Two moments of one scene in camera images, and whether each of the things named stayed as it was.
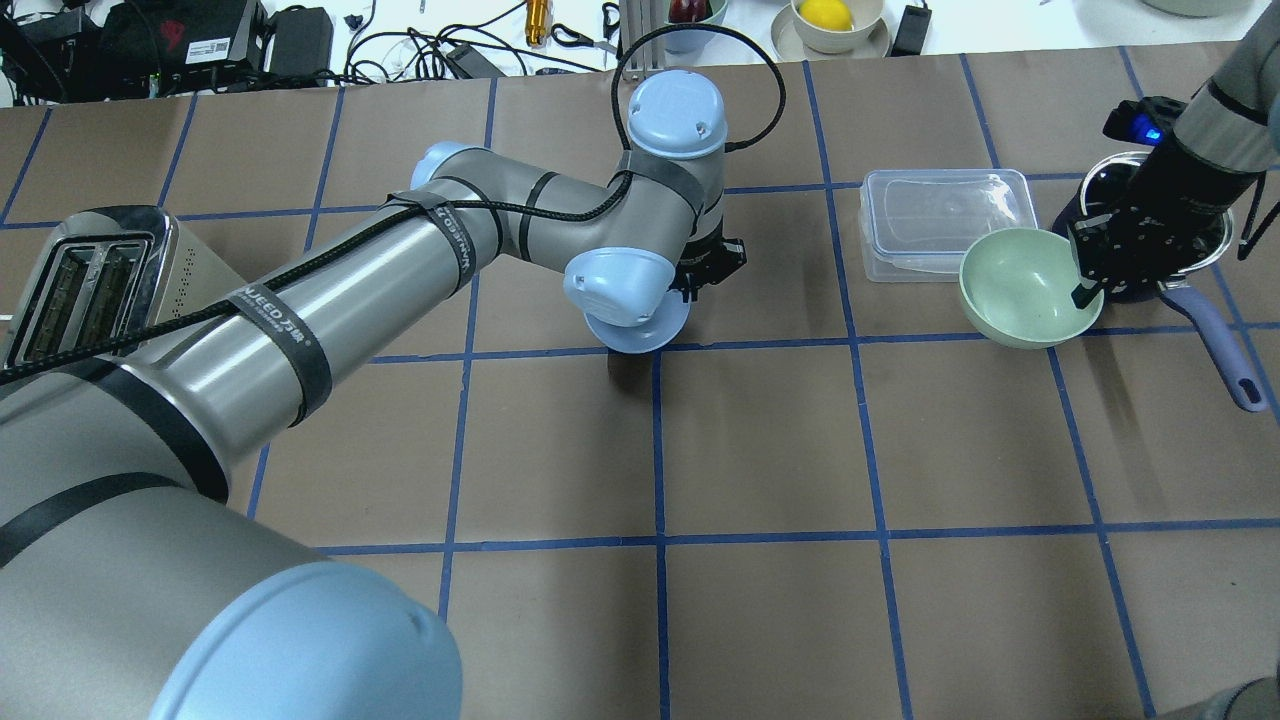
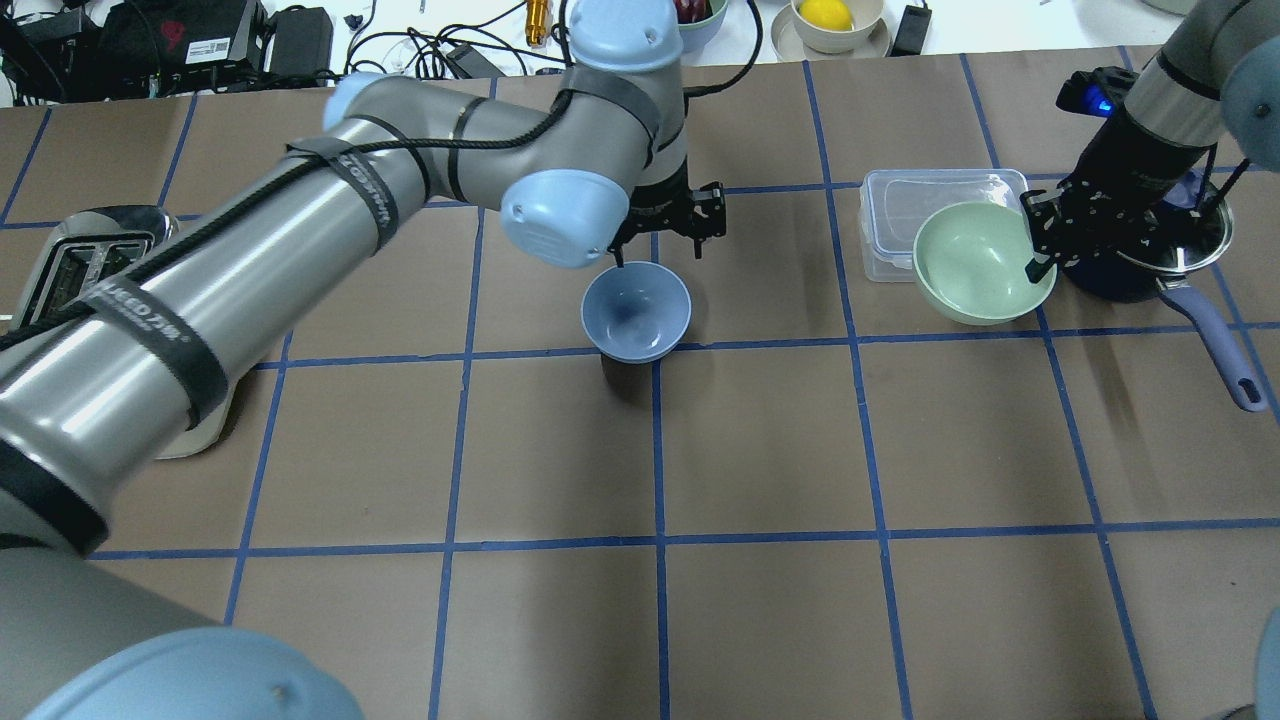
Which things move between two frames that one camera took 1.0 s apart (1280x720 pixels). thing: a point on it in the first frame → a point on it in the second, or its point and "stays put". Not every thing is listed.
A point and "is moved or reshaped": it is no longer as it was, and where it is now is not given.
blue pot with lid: (1103, 184) stays put
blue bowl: (662, 327) stays put
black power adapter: (912, 31) stays put
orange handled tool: (536, 22) stays put
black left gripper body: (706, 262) → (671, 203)
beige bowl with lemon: (835, 26) stays put
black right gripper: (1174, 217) → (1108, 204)
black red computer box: (155, 48) stays put
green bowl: (1017, 286) is moved or reshaped
